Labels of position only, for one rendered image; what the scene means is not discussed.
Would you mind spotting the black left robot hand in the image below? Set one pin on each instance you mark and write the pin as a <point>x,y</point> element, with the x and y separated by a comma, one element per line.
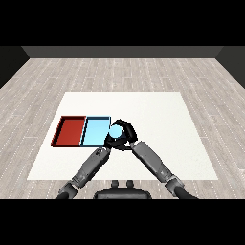
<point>107,143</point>

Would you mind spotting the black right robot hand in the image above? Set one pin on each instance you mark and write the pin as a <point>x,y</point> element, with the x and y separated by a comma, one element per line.
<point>132,132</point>

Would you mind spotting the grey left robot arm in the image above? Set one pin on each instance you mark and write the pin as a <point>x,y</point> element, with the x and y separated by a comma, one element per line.
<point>89,167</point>

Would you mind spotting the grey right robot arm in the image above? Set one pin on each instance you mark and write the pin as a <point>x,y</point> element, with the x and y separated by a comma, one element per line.
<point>153,162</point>

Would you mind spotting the light blue shallow open box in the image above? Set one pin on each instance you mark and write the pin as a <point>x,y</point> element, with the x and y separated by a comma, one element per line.
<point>94,130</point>

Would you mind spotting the red shallow open box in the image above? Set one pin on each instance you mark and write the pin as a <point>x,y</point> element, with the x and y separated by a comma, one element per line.
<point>68,130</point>

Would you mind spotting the dark grey robot body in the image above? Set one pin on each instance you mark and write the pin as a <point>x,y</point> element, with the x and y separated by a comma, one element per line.
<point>122,192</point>

